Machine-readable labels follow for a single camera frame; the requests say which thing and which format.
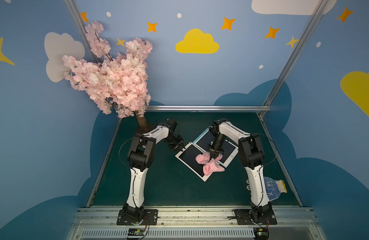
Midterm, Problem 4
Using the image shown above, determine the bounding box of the table edge rail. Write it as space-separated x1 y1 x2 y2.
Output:
257 115 303 207
80 116 121 208

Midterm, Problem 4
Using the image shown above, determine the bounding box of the right table edge rail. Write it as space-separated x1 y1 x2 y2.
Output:
257 115 303 207

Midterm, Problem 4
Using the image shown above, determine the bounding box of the left green circuit board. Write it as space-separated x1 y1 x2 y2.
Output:
127 229 145 238

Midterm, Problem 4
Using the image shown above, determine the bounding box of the front aluminium rail bed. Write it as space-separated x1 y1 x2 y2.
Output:
67 206 326 240

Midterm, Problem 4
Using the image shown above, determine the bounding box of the pink cloth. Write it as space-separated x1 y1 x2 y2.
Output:
195 152 225 176

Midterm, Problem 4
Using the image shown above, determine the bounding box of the aluminium post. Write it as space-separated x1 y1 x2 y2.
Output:
64 0 100 63
258 0 329 120

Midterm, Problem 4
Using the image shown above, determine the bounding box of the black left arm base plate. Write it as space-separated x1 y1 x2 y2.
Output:
116 208 159 226

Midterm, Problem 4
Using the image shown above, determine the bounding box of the blue-edged white drawing tablet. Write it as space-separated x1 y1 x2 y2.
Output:
193 129 238 168

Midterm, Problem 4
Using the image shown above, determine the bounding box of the pink cherry blossom tree crown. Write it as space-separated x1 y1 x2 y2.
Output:
62 21 153 119

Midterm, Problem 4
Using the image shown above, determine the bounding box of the rusty brown tree trunk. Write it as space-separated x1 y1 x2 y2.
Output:
136 111 149 133

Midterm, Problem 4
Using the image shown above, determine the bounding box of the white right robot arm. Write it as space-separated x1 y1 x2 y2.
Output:
207 119 274 224

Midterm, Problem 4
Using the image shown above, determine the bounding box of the blue dotted work glove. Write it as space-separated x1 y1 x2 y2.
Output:
246 177 287 205

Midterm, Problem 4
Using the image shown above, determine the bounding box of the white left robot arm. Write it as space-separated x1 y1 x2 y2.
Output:
119 118 183 225

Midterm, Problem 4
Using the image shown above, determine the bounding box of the rear aluminium frame rail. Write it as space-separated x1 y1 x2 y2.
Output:
146 106 271 113

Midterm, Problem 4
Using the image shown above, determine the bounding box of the right rear aluminium post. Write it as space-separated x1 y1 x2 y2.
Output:
258 0 329 120

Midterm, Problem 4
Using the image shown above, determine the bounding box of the right circuit board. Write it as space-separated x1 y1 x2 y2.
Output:
253 228 269 240

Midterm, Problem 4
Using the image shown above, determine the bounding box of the left rear aluminium post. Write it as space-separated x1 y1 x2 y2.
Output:
64 0 100 63

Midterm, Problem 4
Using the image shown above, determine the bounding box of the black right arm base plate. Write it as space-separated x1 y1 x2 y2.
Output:
233 209 277 226

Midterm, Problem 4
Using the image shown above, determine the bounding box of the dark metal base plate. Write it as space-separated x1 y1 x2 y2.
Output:
134 123 157 136

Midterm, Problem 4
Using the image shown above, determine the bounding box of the left table edge rail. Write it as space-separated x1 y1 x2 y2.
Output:
80 116 121 208

